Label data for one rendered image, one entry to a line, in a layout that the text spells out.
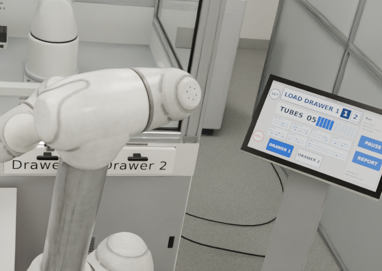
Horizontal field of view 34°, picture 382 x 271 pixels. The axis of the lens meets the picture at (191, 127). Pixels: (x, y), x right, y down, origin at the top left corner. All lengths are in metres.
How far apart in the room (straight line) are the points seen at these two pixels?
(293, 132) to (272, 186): 1.64
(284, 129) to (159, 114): 1.14
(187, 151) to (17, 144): 0.85
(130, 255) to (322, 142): 0.94
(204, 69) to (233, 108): 2.56
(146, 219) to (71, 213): 1.17
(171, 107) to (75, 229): 0.36
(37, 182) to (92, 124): 1.21
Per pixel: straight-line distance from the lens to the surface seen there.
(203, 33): 2.10
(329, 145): 2.27
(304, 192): 2.42
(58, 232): 1.38
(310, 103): 2.31
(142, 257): 1.62
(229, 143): 4.23
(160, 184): 2.37
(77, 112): 1.11
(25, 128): 1.59
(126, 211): 2.42
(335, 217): 3.48
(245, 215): 3.59
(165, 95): 1.18
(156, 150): 2.26
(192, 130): 2.27
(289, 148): 2.27
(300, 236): 2.53
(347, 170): 2.25
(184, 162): 2.33
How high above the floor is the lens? 2.11
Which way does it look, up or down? 29 degrees down
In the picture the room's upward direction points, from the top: 10 degrees clockwise
